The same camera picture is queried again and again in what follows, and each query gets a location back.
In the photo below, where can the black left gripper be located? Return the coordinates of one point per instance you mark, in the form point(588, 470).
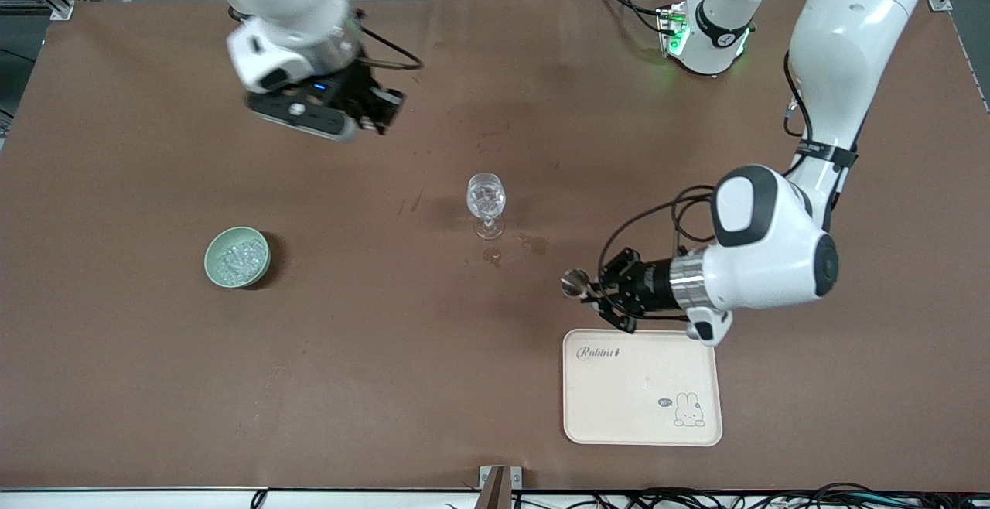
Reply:
point(652, 282)

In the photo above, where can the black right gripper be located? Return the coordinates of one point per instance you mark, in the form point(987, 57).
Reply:
point(363, 93)

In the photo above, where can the metal double jigger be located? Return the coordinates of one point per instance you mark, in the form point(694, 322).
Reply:
point(575, 281)

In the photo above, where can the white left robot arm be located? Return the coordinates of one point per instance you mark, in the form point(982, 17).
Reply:
point(773, 261)

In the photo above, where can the clear wine glass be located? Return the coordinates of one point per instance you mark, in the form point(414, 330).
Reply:
point(486, 198)

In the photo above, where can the clear ice cubes pile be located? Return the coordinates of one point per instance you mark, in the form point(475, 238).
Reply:
point(240, 260)

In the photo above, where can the cream rabbit print tray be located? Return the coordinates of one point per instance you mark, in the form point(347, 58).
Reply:
point(634, 393)

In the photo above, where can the green ceramic bowl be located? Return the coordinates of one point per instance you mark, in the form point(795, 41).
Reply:
point(212, 263)

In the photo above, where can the brown table cover mat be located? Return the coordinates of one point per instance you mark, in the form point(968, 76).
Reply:
point(387, 377)

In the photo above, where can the metal table edge bracket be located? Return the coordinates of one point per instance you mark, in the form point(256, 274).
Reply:
point(495, 486)

